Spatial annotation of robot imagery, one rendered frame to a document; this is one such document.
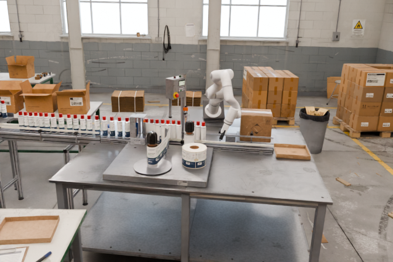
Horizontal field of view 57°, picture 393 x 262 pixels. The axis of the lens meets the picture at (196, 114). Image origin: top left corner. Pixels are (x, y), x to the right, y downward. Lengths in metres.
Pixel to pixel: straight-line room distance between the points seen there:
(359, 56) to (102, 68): 6.14
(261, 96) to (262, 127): 3.15
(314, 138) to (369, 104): 1.34
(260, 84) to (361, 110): 1.73
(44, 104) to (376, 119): 5.12
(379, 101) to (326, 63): 2.93
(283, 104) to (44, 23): 5.68
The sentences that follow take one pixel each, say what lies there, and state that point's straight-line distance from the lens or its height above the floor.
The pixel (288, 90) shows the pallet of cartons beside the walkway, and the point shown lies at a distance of 6.82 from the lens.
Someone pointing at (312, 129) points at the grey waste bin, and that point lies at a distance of 5.62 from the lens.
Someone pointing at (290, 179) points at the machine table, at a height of 0.83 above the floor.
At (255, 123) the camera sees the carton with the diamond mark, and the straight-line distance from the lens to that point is 3.57.
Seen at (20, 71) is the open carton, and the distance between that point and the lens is 7.19.
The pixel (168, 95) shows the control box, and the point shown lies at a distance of 3.39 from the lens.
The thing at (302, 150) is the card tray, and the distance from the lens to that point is 3.61.
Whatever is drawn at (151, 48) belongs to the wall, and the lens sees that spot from 8.77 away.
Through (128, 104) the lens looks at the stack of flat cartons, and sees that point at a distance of 7.43.
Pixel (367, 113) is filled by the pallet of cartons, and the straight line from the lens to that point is 6.65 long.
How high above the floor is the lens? 2.15
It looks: 17 degrees down
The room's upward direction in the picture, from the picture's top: 1 degrees clockwise
